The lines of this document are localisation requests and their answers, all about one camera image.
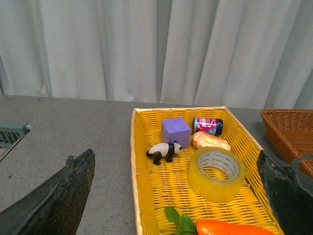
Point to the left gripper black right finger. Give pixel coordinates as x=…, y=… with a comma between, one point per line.
x=289, y=193

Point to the yellow woven basket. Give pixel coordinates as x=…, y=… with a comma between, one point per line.
x=157, y=186

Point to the toy panda figurine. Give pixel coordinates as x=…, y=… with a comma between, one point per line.
x=167, y=150

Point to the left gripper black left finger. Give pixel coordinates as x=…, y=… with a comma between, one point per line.
x=56, y=206

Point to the purple foam block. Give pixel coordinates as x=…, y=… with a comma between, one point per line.
x=175, y=129

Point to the yellowish clear tape roll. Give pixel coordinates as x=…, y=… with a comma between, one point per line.
x=210, y=188

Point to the brown wicker basket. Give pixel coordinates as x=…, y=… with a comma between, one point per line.
x=290, y=131

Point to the small red labelled jar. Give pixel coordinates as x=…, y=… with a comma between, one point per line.
x=213, y=126

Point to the toy bread roll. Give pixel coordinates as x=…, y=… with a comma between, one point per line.
x=202, y=139

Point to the toy orange carrot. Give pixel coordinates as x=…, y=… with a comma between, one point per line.
x=186, y=226

